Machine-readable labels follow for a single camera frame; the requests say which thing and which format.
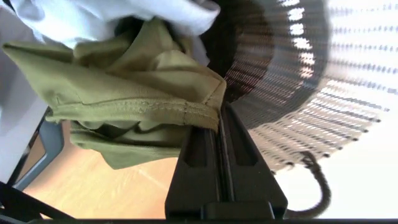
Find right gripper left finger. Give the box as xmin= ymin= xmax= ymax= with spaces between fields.
xmin=164 ymin=124 xmax=223 ymax=218

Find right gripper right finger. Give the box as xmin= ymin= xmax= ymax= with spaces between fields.
xmin=220 ymin=102 xmax=289 ymax=218

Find green long-sleeved shirt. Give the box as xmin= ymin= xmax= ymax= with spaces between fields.
xmin=2 ymin=17 xmax=228 ymax=170

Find white laundry basket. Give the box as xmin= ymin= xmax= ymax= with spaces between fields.
xmin=200 ymin=0 xmax=398 ymax=219

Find pale grey shorts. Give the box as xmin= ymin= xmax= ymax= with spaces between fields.
xmin=7 ymin=0 xmax=221 ymax=68

